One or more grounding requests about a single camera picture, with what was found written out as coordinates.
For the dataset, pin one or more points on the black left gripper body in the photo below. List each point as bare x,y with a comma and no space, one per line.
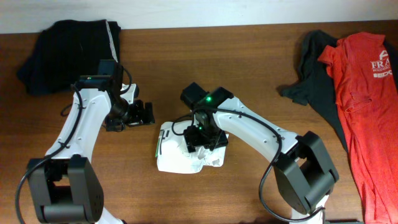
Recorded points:
142,113

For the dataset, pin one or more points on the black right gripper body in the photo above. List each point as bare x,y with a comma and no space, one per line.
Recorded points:
205,140

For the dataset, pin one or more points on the white t-shirt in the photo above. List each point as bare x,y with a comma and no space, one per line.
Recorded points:
173,156

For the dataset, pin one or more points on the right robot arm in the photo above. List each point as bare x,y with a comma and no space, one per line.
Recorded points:
303,168

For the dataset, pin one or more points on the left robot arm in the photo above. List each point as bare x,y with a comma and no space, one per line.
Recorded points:
63,184

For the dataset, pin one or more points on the folded black garment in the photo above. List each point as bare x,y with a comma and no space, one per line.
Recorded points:
67,50

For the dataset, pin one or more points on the dark green t-shirt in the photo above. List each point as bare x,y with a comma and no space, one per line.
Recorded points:
315,87

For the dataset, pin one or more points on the red printed t-shirt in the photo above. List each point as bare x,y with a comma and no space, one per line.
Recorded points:
366,100

